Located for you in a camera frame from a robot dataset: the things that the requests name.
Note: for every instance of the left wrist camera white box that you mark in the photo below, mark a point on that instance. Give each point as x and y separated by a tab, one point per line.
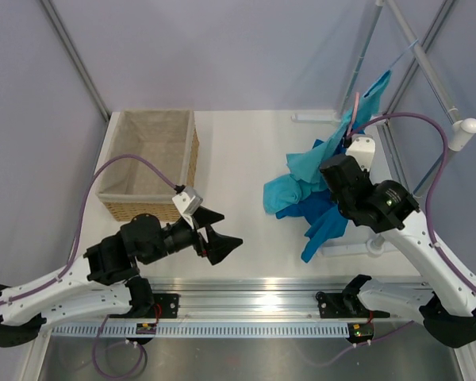
186	200

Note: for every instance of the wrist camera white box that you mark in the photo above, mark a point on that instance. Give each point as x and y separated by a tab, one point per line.
186	200
362	149

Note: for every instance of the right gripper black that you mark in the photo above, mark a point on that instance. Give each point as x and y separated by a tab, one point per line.
366	172

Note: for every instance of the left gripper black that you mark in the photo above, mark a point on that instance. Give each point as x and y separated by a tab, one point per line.
219	245

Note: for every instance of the grey metal frame post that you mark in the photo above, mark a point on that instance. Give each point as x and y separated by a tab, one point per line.
68	45

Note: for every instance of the dark blue t shirt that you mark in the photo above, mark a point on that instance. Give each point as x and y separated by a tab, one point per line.
325	221

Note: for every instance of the white metal clothes rack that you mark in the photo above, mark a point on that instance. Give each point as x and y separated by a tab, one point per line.
465	128

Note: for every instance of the aluminium mounting rail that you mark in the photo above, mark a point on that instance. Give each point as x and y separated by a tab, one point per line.
248	299

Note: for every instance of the light blue wire hanger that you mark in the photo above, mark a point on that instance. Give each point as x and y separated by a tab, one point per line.
402	55

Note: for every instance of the light teal t shirt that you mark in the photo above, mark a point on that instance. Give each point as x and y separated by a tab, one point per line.
304	177

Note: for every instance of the slotted white cable duct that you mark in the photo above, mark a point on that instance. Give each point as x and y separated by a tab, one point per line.
117	329

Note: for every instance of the pink plastic hanger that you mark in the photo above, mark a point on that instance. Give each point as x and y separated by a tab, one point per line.
353	116

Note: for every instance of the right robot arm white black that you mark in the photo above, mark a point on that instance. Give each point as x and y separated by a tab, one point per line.
448	310

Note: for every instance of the wicker basket with liner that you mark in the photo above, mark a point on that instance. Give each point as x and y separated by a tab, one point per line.
167	139

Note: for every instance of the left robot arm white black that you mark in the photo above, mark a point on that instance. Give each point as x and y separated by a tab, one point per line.
106	280

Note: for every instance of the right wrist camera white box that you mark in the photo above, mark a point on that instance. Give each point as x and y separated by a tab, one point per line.
362	149

